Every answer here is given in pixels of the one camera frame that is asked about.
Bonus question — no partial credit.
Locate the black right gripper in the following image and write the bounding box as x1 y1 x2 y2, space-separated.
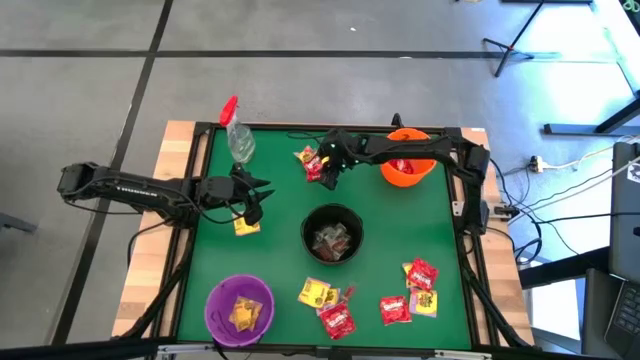
319 128 364 192

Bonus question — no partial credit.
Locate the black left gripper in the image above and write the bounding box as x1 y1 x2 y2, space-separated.
219 162 276 209

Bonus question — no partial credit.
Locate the black pumpkin face bucket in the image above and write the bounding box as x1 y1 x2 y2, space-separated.
299 202 365 267

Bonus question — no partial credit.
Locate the assorted candy heap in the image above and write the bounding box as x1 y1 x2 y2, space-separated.
311 222 353 263

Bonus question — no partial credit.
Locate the purple sour candy pack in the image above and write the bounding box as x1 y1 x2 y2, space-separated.
408 288 440 320
315 286 343 317

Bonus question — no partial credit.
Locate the clear spray bottle red trigger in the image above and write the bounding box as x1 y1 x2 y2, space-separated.
218 94 257 165

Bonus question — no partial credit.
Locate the orange pumpkin bucket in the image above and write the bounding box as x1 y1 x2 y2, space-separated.
379 127 439 189

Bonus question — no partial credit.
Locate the green table mat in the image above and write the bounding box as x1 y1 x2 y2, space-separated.
177 127 474 351

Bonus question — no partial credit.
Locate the purple plastic bucket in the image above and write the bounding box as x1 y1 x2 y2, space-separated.
203 273 276 349

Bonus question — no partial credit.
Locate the thin black tripod stand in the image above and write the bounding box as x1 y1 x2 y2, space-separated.
481 0 564 80

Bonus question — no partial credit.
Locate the grey floor object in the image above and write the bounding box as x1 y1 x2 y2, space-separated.
0 212 39 235

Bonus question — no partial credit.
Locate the black desk leg foot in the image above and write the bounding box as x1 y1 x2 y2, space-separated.
543 94 640 137

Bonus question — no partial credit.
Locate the black computer keyboard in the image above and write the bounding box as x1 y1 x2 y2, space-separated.
603 282 640 359

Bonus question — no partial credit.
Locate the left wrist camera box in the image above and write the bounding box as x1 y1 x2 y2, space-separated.
243 199 265 227

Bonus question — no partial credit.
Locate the black table frame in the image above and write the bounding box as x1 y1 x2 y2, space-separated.
152 119 501 360

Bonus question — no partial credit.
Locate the black power cable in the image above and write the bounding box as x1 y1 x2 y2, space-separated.
514 212 640 226

